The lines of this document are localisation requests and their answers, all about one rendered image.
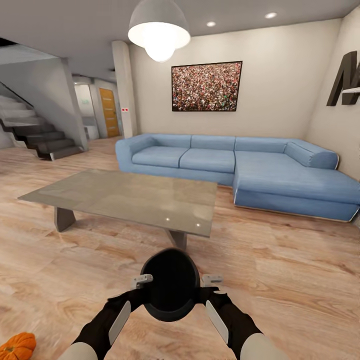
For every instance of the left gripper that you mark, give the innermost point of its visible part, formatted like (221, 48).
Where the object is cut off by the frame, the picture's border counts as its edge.
(143, 296)

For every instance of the room light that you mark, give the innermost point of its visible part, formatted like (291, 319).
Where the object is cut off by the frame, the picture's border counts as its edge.
(159, 11)

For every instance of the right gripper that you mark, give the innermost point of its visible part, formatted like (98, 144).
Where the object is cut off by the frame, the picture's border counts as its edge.
(197, 293)

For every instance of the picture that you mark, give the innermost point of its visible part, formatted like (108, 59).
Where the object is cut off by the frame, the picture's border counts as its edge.
(206, 87)

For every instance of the pumpkin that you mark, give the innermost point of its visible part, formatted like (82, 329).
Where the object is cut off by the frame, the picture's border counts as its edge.
(18, 347)

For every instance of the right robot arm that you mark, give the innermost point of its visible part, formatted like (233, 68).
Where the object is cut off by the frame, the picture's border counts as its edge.
(237, 329)

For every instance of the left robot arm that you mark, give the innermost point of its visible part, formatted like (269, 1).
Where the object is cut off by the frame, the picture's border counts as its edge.
(97, 337)

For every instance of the cauldron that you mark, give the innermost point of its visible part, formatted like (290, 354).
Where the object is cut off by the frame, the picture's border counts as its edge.
(174, 272)

